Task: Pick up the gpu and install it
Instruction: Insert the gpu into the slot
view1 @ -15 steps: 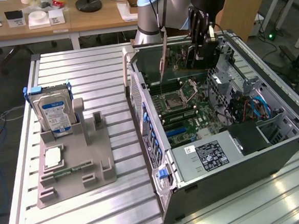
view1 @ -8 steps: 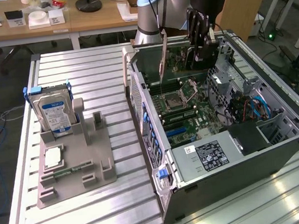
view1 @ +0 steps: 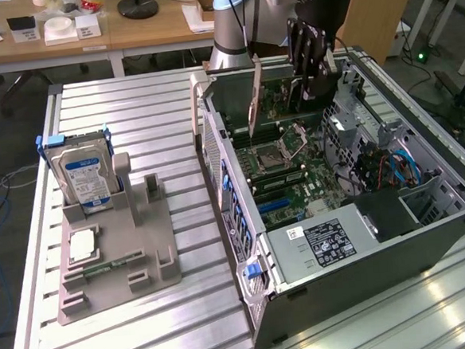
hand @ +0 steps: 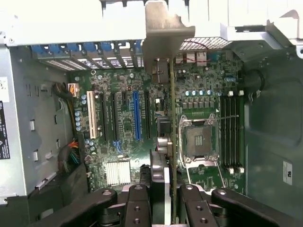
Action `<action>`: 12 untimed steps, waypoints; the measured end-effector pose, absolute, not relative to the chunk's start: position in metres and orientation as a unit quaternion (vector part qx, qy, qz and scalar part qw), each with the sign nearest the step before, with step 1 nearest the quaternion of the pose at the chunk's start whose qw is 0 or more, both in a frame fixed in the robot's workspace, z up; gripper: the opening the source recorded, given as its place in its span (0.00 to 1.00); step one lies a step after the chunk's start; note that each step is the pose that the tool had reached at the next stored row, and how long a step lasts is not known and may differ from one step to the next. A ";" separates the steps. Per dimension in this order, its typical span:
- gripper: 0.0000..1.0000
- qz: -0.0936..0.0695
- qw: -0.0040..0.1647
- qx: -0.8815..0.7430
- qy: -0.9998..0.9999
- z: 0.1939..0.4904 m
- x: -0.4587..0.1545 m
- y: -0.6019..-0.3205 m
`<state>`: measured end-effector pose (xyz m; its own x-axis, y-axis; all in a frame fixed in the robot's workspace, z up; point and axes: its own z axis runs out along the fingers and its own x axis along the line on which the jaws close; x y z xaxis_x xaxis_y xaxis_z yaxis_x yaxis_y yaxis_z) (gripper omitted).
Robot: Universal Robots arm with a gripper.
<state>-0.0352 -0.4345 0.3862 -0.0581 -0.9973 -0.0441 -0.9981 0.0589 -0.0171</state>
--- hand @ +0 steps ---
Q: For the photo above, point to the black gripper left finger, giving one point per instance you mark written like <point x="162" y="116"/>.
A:
<point x="137" y="208"/>

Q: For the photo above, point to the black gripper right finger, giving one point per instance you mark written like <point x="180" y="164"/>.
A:
<point x="197" y="209"/>

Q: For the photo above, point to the silver finned heatsink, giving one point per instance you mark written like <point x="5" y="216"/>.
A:
<point x="118" y="172"/>

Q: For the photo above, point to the green motherboard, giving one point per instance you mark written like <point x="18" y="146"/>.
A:
<point x="132" y="153"/>

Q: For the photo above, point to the CPU socket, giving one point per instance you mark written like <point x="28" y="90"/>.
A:
<point x="197" y="139"/>

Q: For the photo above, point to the black-latch RAM slot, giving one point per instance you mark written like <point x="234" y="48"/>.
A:
<point x="223" y="130"/>
<point x="234" y="130"/>

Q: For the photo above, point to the white-latch RAM slot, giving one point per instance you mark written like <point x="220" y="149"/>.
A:
<point x="229" y="130"/>
<point x="241" y="130"/>

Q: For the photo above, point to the black plastic air shroud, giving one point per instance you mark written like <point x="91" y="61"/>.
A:
<point x="47" y="196"/>

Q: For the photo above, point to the blue expansion slot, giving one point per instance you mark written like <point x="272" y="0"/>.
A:
<point x="136" y="116"/>

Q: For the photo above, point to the long black expansion slot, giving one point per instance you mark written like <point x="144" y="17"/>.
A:
<point x="148" y="116"/>
<point x="114" y="116"/>
<point x="104" y="116"/>

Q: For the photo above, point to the thin metal locking lever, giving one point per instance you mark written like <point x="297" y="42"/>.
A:
<point x="229" y="116"/>

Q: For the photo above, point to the white expansion slot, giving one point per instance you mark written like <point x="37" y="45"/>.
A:
<point x="92" y="116"/>

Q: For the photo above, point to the short black expansion slot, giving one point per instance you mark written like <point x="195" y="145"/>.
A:
<point x="124" y="98"/>

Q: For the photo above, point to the open grey PC case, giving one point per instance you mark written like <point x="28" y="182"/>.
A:
<point x="272" y="118"/>

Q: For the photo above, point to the white power connector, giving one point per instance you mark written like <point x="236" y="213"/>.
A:
<point x="72" y="89"/>

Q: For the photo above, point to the grey power supply unit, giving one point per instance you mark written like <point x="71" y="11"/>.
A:
<point x="4" y="118"/>

